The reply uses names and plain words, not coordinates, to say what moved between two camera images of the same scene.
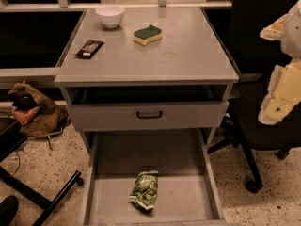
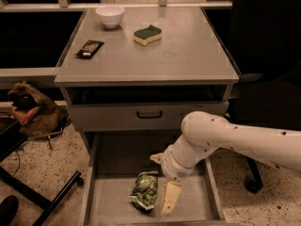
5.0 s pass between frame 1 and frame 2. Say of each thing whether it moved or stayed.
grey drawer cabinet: stayed
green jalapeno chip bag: stayed
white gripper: moved
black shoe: stayed
